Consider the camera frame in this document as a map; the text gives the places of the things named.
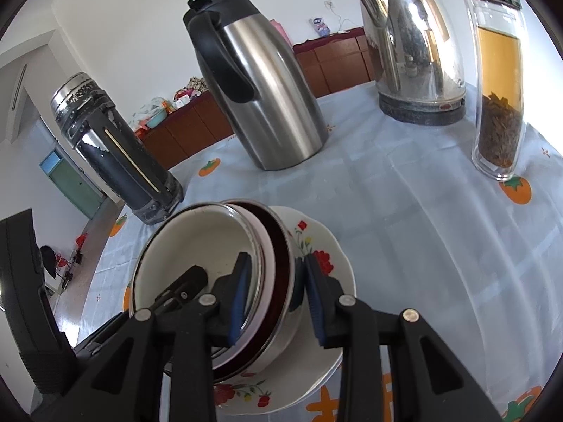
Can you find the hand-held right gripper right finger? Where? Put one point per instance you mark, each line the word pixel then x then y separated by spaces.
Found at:
pixel 316 303

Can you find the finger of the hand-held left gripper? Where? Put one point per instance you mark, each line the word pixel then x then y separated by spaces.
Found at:
pixel 193 274

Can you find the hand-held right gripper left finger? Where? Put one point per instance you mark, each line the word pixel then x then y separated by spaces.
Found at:
pixel 236 303

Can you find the white enamel cup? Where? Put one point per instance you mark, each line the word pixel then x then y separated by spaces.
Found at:
pixel 189 237

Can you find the red flower plate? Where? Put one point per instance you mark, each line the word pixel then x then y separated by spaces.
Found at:
pixel 338 263

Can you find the stainless steel bowl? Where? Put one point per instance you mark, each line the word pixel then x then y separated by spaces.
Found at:
pixel 281 263

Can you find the red plastic bowl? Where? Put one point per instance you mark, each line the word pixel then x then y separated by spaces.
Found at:
pixel 262 250

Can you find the small red object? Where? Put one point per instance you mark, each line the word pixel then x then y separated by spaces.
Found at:
pixel 81 241

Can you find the persimmon print tablecloth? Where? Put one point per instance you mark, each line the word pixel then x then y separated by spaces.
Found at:
pixel 396 228

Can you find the green door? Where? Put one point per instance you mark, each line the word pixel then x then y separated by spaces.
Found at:
pixel 74 189

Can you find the black thermos flask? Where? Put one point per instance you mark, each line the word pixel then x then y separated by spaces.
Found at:
pixel 118 158

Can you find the teal bowl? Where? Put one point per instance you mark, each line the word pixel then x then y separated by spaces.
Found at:
pixel 157 119

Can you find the mesh food cover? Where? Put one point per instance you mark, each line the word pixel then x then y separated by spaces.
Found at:
pixel 147 105

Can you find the colourful packet pile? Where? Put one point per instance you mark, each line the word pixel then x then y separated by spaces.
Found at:
pixel 189 92

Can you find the white tube light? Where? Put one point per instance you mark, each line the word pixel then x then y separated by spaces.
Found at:
pixel 20 88

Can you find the brown wooden sideboard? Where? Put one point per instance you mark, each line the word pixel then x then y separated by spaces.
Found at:
pixel 338 59

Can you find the pink thermos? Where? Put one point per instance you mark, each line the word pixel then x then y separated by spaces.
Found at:
pixel 281 30

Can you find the steel electric kettle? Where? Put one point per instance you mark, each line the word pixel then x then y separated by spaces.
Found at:
pixel 413 52

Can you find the glass tea bottle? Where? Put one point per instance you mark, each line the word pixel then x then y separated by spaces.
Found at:
pixel 499 96

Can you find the white purple packet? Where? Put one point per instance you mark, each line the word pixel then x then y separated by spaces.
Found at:
pixel 319 26

